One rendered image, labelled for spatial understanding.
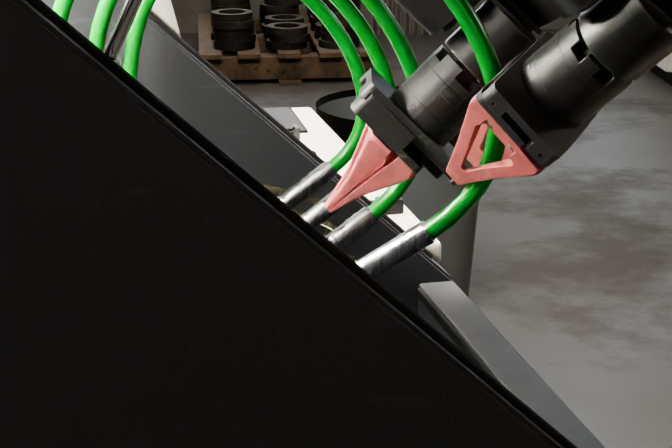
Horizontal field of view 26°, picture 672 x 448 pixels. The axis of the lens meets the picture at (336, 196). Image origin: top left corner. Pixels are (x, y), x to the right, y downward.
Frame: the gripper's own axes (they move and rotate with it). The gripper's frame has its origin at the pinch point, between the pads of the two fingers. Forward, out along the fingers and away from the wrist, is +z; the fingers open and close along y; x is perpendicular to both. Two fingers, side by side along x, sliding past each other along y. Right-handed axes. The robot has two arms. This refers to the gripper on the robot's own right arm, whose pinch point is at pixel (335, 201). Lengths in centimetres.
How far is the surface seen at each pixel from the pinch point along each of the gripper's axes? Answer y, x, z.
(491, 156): -3.6, 10.5, -12.2
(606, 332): -128, -268, 32
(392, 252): -3.9, 9.6, -2.2
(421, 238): -4.5, 9.9, -4.5
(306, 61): -49, -609, 89
